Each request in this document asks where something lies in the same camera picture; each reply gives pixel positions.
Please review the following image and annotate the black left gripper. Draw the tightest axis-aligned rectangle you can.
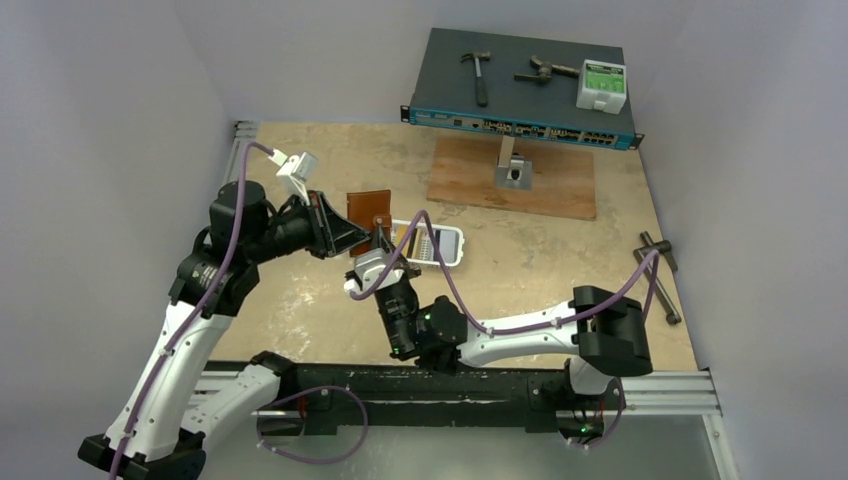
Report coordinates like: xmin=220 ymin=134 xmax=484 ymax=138
xmin=246 ymin=191 xmax=371 ymax=265

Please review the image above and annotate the brown leather card holder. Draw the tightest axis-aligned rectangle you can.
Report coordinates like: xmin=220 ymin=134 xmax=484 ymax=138
xmin=346 ymin=189 xmax=392 ymax=257

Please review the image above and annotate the white plastic basket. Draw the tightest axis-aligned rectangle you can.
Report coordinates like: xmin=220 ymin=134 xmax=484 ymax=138
xmin=403 ymin=220 xmax=465 ymax=268

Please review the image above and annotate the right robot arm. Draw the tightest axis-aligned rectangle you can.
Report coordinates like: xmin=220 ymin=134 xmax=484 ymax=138
xmin=344 ymin=247 xmax=657 ymax=407

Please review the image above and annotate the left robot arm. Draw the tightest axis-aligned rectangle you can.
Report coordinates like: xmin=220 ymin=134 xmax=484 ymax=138
xmin=77 ymin=181 xmax=370 ymax=479

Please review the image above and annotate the gold striped credit card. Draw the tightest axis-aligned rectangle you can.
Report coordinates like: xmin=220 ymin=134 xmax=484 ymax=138
xmin=405 ymin=227 xmax=433 ymax=262

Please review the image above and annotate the white credit card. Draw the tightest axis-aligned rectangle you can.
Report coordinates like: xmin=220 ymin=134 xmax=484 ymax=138
xmin=435 ymin=228 xmax=463 ymax=265

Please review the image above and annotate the plywood base board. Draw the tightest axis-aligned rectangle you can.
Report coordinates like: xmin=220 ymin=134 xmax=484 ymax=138
xmin=426 ymin=137 xmax=597 ymax=221

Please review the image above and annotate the small hammer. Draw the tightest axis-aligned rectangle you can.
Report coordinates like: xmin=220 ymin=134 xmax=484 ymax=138
xmin=460 ymin=51 xmax=491 ymax=108

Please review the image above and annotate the white green electrical module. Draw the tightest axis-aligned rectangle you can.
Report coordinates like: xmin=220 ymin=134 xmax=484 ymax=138
xmin=576 ymin=59 xmax=628 ymax=115

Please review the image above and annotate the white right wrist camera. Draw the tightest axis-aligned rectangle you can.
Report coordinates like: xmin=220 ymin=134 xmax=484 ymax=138
xmin=344 ymin=249 xmax=404 ymax=301

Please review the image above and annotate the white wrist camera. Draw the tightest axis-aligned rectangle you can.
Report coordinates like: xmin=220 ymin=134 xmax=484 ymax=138
xmin=344 ymin=249 xmax=404 ymax=301
xmin=269 ymin=149 xmax=318 ymax=203

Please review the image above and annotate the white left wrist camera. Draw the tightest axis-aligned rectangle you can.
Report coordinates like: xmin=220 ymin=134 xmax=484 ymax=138
xmin=269 ymin=149 xmax=318 ymax=203

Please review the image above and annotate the aluminium frame rail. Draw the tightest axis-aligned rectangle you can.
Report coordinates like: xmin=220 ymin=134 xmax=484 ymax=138
xmin=223 ymin=120 xmax=260 ymax=184

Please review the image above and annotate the silver metal stand bracket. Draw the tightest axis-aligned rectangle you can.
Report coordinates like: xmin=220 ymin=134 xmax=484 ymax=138
xmin=494 ymin=135 xmax=533 ymax=191

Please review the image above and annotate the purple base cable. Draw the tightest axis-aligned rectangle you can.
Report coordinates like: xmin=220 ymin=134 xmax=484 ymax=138
xmin=256 ymin=384 xmax=369 ymax=465

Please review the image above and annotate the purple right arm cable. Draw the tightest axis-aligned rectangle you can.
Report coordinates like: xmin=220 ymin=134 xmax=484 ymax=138
xmin=349 ymin=210 xmax=661 ymax=336

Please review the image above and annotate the metal T-handle tool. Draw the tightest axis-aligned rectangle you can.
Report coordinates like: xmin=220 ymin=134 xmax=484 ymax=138
xmin=633 ymin=230 xmax=683 ymax=326

